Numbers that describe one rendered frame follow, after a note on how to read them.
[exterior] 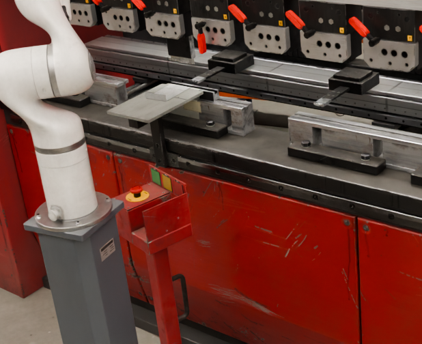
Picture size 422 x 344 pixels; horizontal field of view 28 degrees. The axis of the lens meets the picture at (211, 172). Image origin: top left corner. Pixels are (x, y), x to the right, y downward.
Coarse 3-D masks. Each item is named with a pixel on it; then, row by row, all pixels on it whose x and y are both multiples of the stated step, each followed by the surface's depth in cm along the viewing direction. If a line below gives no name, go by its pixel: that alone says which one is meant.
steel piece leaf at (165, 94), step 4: (164, 88) 282; (168, 88) 281; (156, 92) 279; (160, 92) 278; (164, 92) 278; (168, 92) 278; (172, 92) 277; (176, 92) 277; (180, 92) 276; (148, 96) 274; (152, 96) 273; (156, 96) 272; (160, 96) 271; (164, 96) 270; (168, 96) 274; (172, 96) 274; (160, 100) 272; (164, 100) 271; (168, 100) 272
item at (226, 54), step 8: (216, 56) 295; (224, 56) 294; (232, 56) 293; (240, 56) 293; (248, 56) 295; (208, 64) 297; (216, 64) 295; (224, 64) 293; (232, 64) 290; (240, 64) 292; (248, 64) 296; (208, 72) 290; (216, 72) 290; (232, 72) 292; (192, 80) 285; (200, 80) 284
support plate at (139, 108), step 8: (152, 88) 283; (160, 88) 283; (136, 96) 278; (144, 96) 277; (176, 96) 274; (184, 96) 273; (192, 96) 273; (120, 104) 273; (128, 104) 272; (136, 104) 271; (144, 104) 271; (152, 104) 270; (160, 104) 269; (168, 104) 268; (176, 104) 268; (112, 112) 268; (120, 112) 267; (128, 112) 266; (136, 112) 266; (144, 112) 265; (152, 112) 264; (160, 112) 263; (168, 112) 265; (136, 120) 262; (144, 120) 259; (152, 120) 260
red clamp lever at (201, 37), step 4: (196, 24) 257; (200, 24) 257; (204, 24) 258; (196, 28) 257; (200, 28) 258; (200, 32) 258; (200, 36) 259; (204, 36) 260; (200, 40) 259; (204, 40) 260; (200, 44) 260; (204, 44) 260; (200, 48) 260; (204, 48) 261; (200, 52) 261; (204, 52) 261
